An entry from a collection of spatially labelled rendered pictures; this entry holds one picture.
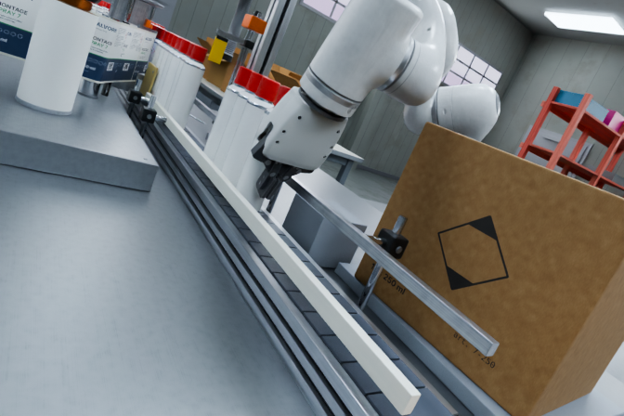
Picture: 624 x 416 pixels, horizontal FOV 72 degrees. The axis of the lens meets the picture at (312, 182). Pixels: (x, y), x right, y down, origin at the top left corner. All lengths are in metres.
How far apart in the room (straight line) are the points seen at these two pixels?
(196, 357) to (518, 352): 0.36
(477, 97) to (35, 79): 0.91
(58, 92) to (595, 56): 10.13
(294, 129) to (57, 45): 0.46
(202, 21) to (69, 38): 5.76
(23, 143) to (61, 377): 0.42
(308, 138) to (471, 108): 0.60
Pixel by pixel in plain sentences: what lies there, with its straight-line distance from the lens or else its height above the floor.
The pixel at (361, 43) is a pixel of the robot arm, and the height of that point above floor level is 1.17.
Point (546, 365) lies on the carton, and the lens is 0.57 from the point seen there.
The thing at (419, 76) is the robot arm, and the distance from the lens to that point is 0.56.
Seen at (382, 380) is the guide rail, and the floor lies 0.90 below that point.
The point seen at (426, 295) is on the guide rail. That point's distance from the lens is 0.46.
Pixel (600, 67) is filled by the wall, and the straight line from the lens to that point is 10.38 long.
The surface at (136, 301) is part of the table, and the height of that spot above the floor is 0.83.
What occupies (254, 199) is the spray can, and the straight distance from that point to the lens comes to 0.69.
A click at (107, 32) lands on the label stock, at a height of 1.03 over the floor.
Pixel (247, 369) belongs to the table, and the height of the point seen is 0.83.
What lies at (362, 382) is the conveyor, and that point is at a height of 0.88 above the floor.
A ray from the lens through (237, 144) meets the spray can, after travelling 0.73.
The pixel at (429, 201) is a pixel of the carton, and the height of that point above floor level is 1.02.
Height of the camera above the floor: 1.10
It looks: 11 degrees down
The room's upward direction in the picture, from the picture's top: 23 degrees clockwise
